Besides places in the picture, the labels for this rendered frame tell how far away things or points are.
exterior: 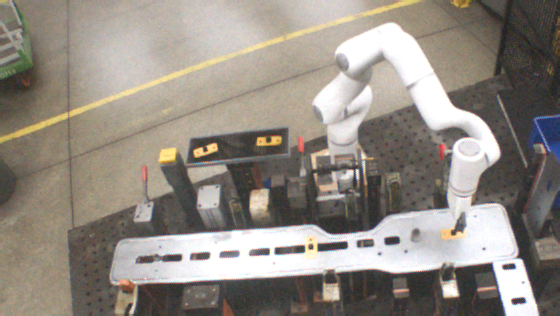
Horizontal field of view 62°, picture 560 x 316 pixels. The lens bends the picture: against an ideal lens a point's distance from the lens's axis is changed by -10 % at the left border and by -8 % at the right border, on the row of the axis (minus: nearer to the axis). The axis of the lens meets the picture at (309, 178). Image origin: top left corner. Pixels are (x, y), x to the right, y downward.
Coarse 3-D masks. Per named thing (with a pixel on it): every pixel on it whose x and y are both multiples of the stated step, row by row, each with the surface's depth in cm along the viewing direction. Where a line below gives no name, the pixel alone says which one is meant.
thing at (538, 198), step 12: (552, 156) 135; (552, 168) 136; (540, 180) 146; (552, 180) 136; (540, 192) 147; (552, 192) 137; (528, 204) 157; (540, 204) 147; (528, 216) 159; (540, 216) 148; (540, 228) 148
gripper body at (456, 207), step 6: (450, 192) 146; (450, 198) 147; (456, 198) 140; (462, 198) 139; (468, 198) 139; (450, 204) 147; (456, 204) 141; (462, 204) 140; (468, 204) 140; (450, 210) 148; (456, 210) 142; (462, 210) 142; (468, 210) 142; (456, 216) 144
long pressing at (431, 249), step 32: (384, 224) 166; (416, 224) 164; (448, 224) 163; (480, 224) 161; (128, 256) 169; (256, 256) 164; (288, 256) 162; (320, 256) 161; (352, 256) 160; (384, 256) 158; (416, 256) 157; (448, 256) 155; (480, 256) 153; (512, 256) 152
